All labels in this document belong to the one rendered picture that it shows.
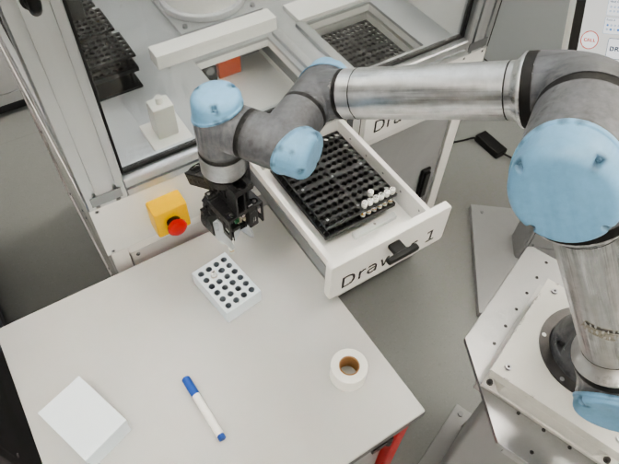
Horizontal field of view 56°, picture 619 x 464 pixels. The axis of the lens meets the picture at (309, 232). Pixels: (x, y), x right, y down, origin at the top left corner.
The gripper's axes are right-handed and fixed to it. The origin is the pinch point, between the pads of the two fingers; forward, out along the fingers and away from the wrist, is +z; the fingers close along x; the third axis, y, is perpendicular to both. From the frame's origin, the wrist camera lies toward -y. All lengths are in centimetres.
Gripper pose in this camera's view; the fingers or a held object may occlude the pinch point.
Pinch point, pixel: (227, 235)
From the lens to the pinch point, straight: 111.0
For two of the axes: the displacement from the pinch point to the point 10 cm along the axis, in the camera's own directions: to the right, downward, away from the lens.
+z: -0.2, 6.0, 8.0
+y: 6.5, 6.1, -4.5
